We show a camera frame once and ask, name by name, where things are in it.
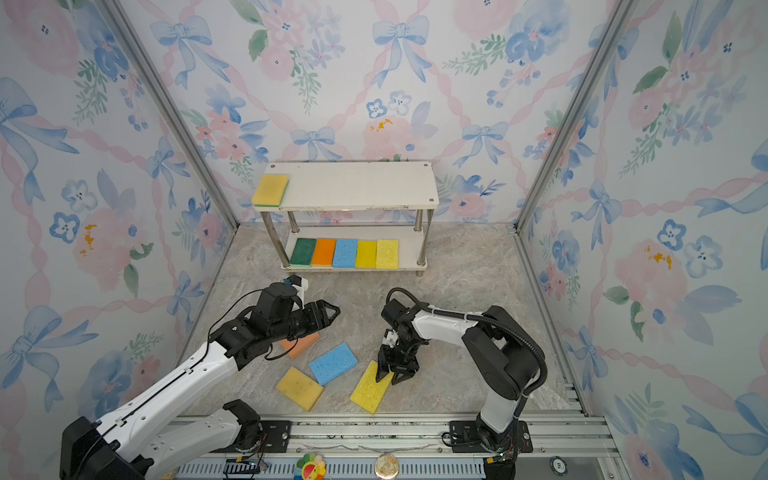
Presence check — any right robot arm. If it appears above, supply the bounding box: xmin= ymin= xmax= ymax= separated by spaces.
xmin=376 ymin=297 xmax=548 ymax=453

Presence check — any peach pink sponge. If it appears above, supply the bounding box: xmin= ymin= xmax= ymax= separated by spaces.
xmin=280 ymin=333 xmax=320 ymax=360

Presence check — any colourful round toy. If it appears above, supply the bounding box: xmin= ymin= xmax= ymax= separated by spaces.
xmin=293 ymin=453 xmax=327 ymax=480

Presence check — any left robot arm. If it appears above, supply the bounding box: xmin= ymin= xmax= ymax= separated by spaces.
xmin=59 ymin=275 xmax=340 ymax=479

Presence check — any blue sponge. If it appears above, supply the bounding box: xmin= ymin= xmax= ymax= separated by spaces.
xmin=331 ymin=239 xmax=358 ymax=269
xmin=309 ymin=343 xmax=358 ymax=386

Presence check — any white two-tier shelf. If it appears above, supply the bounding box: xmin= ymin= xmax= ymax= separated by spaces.
xmin=253 ymin=161 xmax=439 ymax=272

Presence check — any green scrub sponge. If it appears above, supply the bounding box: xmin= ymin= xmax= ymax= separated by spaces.
xmin=290 ymin=238 xmax=317 ymax=267

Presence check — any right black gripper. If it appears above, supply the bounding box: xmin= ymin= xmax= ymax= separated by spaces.
xmin=374 ymin=339 xmax=421 ymax=384

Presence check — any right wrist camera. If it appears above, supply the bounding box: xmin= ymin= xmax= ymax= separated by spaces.
xmin=382 ymin=330 xmax=399 ymax=348

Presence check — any round gold badge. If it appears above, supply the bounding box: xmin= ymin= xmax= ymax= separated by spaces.
xmin=374 ymin=453 xmax=400 ymax=480

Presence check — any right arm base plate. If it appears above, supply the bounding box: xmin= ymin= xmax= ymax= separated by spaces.
xmin=441 ymin=420 xmax=533 ymax=455

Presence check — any round white dial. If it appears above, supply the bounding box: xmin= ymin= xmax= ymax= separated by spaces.
xmin=549 ymin=456 xmax=568 ymax=477

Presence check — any yellow orange sponge bottom left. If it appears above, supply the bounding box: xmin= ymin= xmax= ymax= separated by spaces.
xmin=276 ymin=367 xmax=324 ymax=412

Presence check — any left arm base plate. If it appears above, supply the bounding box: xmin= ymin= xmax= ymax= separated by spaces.
xmin=214 ymin=420 xmax=293 ymax=454

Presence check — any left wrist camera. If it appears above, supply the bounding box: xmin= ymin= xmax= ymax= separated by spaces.
xmin=284 ymin=274 xmax=309 ymax=304

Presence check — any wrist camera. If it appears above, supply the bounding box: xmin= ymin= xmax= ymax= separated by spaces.
xmin=382 ymin=330 xmax=399 ymax=348
xmin=284 ymin=274 xmax=309 ymax=304

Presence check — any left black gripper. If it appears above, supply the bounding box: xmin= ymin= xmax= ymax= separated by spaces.
xmin=271 ymin=298 xmax=341 ymax=345

